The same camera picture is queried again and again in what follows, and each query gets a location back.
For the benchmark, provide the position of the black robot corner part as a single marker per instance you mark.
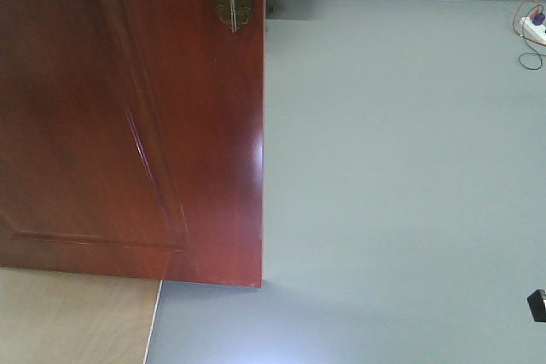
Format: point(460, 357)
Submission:
point(537, 304)

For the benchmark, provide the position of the brown wooden door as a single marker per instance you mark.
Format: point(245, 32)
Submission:
point(132, 140)

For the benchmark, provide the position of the white power strip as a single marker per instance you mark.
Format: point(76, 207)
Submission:
point(530, 31)

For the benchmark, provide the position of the plywood base board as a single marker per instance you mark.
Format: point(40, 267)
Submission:
point(54, 317)

